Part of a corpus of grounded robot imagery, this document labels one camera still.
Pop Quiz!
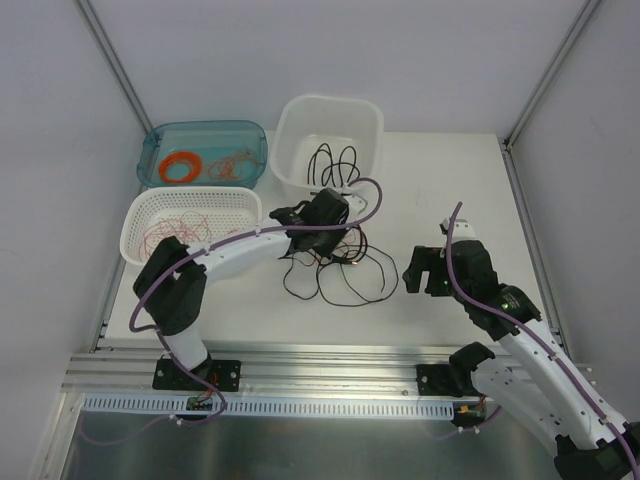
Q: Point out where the black ribbon cable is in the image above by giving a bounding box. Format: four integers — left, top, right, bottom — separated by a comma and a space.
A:
282, 244, 400, 307

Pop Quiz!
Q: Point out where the thin red wire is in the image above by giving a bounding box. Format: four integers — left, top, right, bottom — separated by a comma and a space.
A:
202, 147, 266, 184
142, 212, 211, 261

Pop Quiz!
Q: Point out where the orange cable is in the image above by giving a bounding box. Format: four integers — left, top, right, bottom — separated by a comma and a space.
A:
207, 144, 264, 180
158, 151, 204, 185

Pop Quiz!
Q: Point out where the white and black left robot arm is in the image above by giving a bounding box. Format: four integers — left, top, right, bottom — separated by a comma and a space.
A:
130, 188, 350, 392

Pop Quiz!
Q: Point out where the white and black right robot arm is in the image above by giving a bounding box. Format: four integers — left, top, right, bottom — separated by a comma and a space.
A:
402, 240, 639, 479

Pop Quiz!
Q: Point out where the white deep plastic tub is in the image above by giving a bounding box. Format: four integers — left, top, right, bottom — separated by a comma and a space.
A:
268, 95, 384, 204

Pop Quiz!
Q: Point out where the white perforated plastic basket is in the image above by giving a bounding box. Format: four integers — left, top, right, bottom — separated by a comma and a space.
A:
119, 186, 262, 266

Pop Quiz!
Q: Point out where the teal transparent plastic bin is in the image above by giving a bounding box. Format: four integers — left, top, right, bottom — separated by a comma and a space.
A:
136, 120, 268, 189

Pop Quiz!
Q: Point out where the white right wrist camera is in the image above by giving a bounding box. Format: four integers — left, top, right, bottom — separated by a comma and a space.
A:
440, 218, 477, 244

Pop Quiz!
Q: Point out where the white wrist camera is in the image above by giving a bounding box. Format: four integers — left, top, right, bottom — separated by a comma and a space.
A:
341, 186, 369, 216
440, 218, 477, 244

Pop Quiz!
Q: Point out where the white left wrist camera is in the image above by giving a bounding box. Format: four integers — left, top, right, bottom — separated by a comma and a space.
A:
341, 186, 369, 216

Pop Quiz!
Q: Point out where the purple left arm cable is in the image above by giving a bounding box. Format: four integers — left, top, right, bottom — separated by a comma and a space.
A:
128, 177, 385, 426

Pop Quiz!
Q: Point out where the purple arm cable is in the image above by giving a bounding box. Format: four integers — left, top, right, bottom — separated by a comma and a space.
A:
444, 201, 640, 466
128, 177, 385, 426

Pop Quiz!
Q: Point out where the black cable in tub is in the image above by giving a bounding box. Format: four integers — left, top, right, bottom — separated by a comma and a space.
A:
307, 142, 362, 190

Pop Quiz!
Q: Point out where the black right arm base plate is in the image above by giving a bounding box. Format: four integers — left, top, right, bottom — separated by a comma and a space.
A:
416, 364, 465, 398

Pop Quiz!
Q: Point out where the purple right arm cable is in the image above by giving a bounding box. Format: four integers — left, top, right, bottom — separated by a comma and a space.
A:
444, 201, 640, 466

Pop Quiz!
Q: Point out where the coiled orange cable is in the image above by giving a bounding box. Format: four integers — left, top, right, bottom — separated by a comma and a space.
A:
158, 151, 204, 185

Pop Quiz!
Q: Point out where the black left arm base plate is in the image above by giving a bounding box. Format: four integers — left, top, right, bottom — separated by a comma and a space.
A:
152, 358, 242, 392

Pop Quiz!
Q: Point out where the right aluminium frame post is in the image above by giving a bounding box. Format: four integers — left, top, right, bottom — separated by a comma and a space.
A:
503, 0, 605, 152

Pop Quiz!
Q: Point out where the aluminium frame post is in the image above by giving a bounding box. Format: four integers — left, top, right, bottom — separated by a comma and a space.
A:
74, 0, 154, 134
503, 0, 605, 152

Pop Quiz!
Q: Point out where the aluminium mounting rail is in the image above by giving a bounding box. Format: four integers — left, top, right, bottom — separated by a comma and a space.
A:
62, 339, 458, 399

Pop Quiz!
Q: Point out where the white slotted cable duct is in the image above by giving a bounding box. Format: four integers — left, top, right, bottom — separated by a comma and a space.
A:
83, 394, 454, 421

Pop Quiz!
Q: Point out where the left aluminium frame post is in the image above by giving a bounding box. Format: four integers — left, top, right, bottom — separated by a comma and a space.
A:
74, 0, 154, 134

